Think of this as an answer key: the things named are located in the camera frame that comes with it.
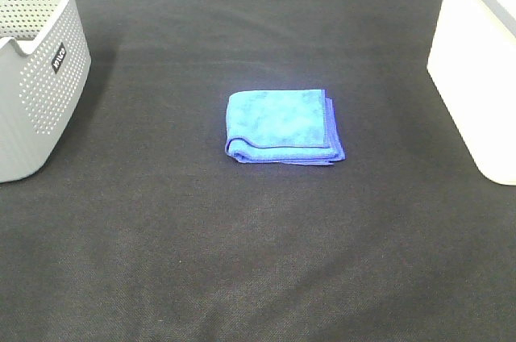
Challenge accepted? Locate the blue microfiber towel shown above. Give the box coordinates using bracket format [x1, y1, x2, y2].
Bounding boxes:
[225, 89, 346, 165]

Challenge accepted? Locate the black fabric table mat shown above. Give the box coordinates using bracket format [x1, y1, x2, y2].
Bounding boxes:
[1, 0, 515, 341]

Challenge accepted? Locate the grey perforated plastic basket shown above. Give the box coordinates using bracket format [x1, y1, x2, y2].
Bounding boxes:
[1, 0, 91, 182]

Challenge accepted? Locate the white plastic storage box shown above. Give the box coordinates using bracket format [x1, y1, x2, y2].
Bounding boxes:
[427, 0, 515, 186]

